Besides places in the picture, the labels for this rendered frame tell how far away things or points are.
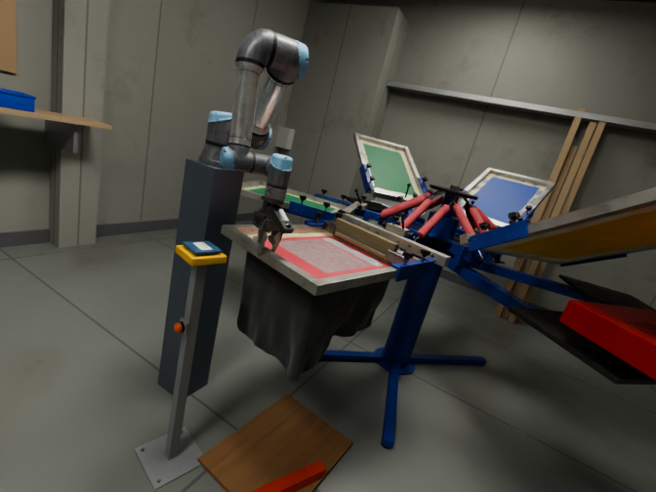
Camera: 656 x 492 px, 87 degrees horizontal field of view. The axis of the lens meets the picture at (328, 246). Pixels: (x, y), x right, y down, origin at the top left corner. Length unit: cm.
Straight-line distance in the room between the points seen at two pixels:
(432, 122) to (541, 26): 153
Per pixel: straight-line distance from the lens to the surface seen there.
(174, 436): 175
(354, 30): 539
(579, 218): 145
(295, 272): 116
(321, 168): 521
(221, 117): 160
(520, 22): 541
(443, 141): 517
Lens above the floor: 142
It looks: 16 degrees down
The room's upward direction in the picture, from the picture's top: 14 degrees clockwise
